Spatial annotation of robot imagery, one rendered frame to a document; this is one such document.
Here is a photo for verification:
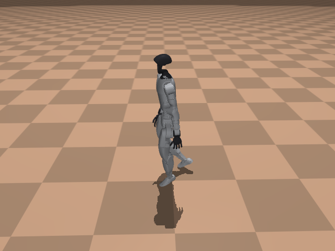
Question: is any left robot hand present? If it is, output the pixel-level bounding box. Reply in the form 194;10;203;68
170;130;182;149

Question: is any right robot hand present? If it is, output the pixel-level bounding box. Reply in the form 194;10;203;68
152;109;161;127

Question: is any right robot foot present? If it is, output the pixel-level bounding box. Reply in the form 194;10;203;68
178;158;193;168

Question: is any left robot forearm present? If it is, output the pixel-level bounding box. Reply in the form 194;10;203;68
171;109;180;135

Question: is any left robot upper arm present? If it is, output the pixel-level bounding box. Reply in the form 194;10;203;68
164;82;178;116

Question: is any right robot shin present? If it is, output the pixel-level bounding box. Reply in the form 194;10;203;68
170;141;187;162

